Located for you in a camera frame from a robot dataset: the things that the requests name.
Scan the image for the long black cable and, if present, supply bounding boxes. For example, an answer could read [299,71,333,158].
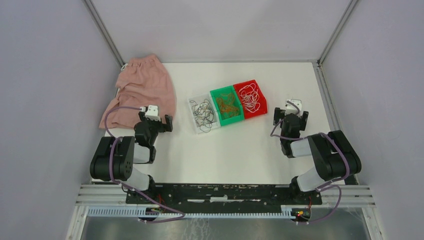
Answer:
[190,98,217,133]

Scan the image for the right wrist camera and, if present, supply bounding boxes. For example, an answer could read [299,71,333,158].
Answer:
[285,99,302,116]

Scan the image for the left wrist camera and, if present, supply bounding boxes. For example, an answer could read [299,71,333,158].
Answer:
[144,105,161,122]

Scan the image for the orange cables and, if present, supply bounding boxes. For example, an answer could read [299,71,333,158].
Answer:
[215,93,241,120]

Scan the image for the pink cloth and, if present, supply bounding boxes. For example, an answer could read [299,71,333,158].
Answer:
[99,54,177,129]

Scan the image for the green plastic bin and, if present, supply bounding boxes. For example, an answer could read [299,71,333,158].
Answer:
[210,85,245,127]

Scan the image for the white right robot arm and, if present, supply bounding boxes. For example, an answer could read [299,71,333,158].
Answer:
[270,107,362,204]

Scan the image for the white cables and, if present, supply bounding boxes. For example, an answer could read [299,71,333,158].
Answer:
[238,82,261,114]

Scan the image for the red plastic bin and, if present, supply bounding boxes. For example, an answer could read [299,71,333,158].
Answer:
[233,79,268,120]

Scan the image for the clear plastic bin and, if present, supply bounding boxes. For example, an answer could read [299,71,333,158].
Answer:
[187,93,221,134]

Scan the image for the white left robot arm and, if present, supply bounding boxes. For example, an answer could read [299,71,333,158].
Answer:
[89,111,173,204]

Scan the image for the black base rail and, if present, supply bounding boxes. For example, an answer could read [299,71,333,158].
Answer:
[147,183,323,214]

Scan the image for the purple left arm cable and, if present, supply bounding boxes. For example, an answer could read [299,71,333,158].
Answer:
[103,105,186,224]

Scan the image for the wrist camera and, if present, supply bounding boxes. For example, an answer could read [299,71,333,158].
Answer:
[144,105,161,122]
[285,99,302,116]

